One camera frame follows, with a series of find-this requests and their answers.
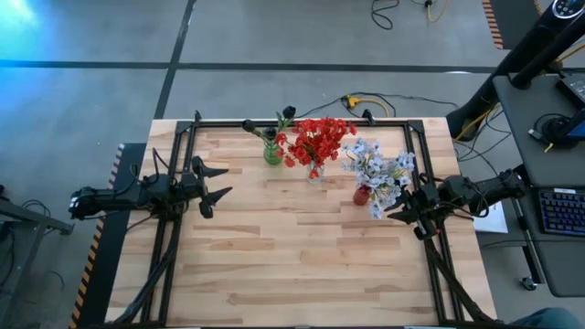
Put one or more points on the black round stand base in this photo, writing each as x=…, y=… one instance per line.
x=555, y=130

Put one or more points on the green glass vase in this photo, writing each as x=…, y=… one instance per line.
x=272, y=156

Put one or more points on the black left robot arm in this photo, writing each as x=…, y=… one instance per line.
x=114, y=196

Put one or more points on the grey metal table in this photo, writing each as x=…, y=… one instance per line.
x=27, y=217

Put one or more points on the clear glass vase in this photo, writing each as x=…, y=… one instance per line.
x=315, y=176

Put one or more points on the black backlit keyboard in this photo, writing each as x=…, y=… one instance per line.
x=562, y=212

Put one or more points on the person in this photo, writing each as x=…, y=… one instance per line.
x=544, y=320

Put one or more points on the grey side desk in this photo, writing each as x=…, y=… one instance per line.
x=516, y=137

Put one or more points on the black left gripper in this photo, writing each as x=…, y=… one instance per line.
x=193, y=186

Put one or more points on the black tower fan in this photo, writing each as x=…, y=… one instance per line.
x=516, y=64

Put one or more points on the black laptop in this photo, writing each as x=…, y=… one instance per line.
x=573, y=89

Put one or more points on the white paper sheet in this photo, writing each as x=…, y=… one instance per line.
x=493, y=224

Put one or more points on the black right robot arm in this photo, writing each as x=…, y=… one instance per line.
x=484, y=189

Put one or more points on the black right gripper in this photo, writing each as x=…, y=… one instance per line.
x=427, y=198

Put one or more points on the desk caster wheel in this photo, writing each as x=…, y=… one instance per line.
x=529, y=283

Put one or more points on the red ribbed glass vase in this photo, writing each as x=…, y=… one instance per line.
x=361, y=196

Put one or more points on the black mat with orange stripes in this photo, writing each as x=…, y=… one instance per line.
x=107, y=256
x=512, y=23

